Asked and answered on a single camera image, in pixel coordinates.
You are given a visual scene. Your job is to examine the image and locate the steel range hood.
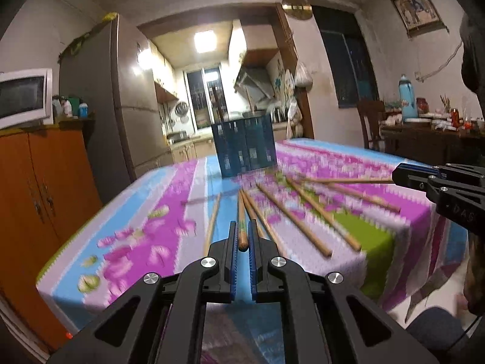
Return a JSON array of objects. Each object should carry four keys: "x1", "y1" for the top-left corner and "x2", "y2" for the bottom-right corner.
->
[{"x1": 234, "y1": 64, "x2": 276, "y2": 103}]

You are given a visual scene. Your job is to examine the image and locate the orange wooden cabinet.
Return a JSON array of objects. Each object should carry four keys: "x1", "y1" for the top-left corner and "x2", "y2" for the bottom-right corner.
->
[{"x1": 0, "y1": 119, "x2": 103, "y2": 351}]

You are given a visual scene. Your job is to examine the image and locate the white wall cable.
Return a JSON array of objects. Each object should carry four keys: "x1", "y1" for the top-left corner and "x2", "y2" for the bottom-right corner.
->
[{"x1": 415, "y1": 40, "x2": 465, "y2": 82}]

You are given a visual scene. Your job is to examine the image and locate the square ceiling light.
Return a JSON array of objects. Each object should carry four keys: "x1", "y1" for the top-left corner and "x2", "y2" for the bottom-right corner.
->
[{"x1": 194, "y1": 29, "x2": 217, "y2": 54}]

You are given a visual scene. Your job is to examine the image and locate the grey refrigerator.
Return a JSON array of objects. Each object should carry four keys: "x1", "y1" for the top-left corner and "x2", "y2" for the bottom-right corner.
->
[{"x1": 59, "y1": 13, "x2": 175, "y2": 205}]

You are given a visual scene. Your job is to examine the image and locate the person's right forearm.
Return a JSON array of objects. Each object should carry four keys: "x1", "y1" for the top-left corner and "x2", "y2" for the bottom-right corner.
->
[{"x1": 464, "y1": 231, "x2": 485, "y2": 316}]

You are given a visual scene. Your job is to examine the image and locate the dark blue framed window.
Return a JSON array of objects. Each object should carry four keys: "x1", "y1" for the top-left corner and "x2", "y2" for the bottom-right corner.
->
[{"x1": 313, "y1": 5, "x2": 380, "y2": 109}]

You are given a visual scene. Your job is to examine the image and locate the wooden chopstick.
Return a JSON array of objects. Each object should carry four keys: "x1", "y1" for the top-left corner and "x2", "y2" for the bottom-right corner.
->
[
  {"x1": 285, "y1": 175, "x2": 363, "y2": 252},
  {"x1": 204, "y1": 193, "x2": 221, "y2": 258},
  {"x1": 299, "y1": 175, "x2": 401, "y2": 213},
  {"x1": 237, "y1": 189, "x2": 249, "y2": 253},
  {"x1": 256, "y1": 182, "x2": 333, "y2": 258},
  {"x1": 299, "y1": 175, "x2": 395, "y2": 184},
  {"x1": 241, "y1": 189, "x2": 268, "y2": 239}
]

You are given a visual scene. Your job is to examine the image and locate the white microwave oven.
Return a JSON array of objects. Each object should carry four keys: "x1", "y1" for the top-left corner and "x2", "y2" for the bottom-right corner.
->
[{"x1": 0, "y1": 68, "x2": 54, "y2": 130}]

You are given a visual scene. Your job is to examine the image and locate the dark wooden side table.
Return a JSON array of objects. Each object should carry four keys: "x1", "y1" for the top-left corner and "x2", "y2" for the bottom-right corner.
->
[{"x1": 381, "y1": 119, "x2": 485, "y2": 167}]

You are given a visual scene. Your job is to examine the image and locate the dark chopstick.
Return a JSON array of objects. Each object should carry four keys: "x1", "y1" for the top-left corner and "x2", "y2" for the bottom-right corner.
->
[{"x1": 210, "y1": 85, "x2": 224, "y2": 123}]

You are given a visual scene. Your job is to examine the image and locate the round golden wall ornament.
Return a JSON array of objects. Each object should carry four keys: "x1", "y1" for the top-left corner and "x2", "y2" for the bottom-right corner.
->
[{"x1": 281, "y1": 0, "x2": 312, "y2": 20}]

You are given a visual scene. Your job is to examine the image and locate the kitchen window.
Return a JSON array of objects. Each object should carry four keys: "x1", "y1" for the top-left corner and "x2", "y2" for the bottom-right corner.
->
[{"x1": 184, "y1": 66, "x2": 228, "y2": 130}]

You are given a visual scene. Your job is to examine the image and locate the blue perforated utensil holder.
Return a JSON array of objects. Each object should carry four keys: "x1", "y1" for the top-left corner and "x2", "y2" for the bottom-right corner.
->
[{"x1": 211, "y1": 116, "x2": 277, "y2": 178}]

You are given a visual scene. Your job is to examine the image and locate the framed wall picture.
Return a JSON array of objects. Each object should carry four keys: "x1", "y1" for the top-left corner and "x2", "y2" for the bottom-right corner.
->
[{"x1": 391, "y1": 0, "x2": 445, "y2": 34}]

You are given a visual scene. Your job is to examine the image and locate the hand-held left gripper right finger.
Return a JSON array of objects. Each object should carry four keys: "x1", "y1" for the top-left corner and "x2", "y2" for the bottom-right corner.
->
[{"x1": 248, "y1": 220, "x2": 440, "y2": 364}]

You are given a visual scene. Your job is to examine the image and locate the green plant stalks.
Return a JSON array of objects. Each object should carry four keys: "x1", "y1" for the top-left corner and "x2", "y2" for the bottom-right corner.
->
[{"x1": 59, "y1": 12, "x2": 119, "y2": 63}]

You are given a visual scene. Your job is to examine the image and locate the wooden chair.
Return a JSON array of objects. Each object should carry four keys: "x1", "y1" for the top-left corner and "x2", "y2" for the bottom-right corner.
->
[{"x1": 356, "y1": 99, "x2": 388, "y2": 151}]

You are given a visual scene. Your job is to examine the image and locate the white plastic bag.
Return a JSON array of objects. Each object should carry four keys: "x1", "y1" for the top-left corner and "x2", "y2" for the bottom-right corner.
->
[{"x1": 295, "y1": 61, "x2": 313, "y2": 86}]

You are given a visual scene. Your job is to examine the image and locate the kitchen counter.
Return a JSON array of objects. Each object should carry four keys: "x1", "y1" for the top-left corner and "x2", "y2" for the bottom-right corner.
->
[{"x1": 167, "y1": 129, "x2": 217, "y2": 168}]

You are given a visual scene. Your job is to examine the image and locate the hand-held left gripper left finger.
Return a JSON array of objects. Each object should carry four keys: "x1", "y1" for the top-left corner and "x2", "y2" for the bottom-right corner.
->
[{"x1": 47, "y1": 222, "x2": 239, "y2": 364}]

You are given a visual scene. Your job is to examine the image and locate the hanging white cloth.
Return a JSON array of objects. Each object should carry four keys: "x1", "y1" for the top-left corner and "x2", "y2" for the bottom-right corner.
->
[{"x1": 286, "y1": 96, "x2": 304, "y2": 139}]

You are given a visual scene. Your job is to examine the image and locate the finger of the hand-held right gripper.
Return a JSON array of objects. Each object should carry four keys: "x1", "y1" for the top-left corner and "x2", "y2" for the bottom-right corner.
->
[
  {"x1": 428, "y1": 176, "x2": 485, "y2": 232},
  {"x1": 392, "y1": 163, "x2": 485, "y2": 191}
]

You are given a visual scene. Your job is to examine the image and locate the floral striped tablecloth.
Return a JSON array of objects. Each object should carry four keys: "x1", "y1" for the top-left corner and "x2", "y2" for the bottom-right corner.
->
[{"x1": 36, "y1": 138, "x2": 468, "y2": 364}]

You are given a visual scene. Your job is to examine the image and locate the dark round object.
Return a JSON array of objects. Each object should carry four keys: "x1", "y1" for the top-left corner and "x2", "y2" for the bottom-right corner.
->
[{"x1": 460, "y1": 8, "x2": 485, "y2": 97}]

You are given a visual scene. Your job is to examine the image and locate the person's grey trouser leg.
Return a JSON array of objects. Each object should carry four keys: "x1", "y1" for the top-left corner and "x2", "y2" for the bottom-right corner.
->
[{"x1": 407, "y1": 306, "x2": 469, "y2": 354}]

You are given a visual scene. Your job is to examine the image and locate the blue thermos flask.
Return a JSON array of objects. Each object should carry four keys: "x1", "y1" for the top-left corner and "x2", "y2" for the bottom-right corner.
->
[{"x1": 398, "y1": 75, "x2": 419, "y2": 120}]

